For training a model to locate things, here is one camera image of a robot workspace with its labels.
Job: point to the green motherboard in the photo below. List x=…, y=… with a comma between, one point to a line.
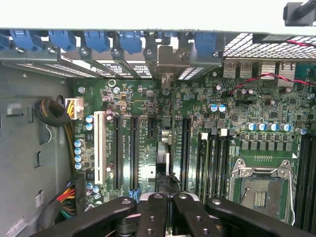
x=259, y=108

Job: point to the black open PC case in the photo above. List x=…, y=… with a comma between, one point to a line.
x=37, y=57

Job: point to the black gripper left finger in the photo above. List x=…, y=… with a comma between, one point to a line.
x=153, y=217

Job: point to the CPU socket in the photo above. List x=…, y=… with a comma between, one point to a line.
x=261, y=195

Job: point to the long black expansion slot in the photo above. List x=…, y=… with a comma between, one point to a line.
x=185, y=155
x=134, y=153
x=118, y=153

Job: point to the black bracket block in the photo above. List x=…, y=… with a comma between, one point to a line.
x=296, y=14

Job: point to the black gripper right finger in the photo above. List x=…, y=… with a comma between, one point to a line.
x=192, y=219

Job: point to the white expansion slot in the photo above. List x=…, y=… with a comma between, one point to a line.
x=100, y=148

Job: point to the short black expansion slot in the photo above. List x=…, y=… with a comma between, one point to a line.
x=151, y=128

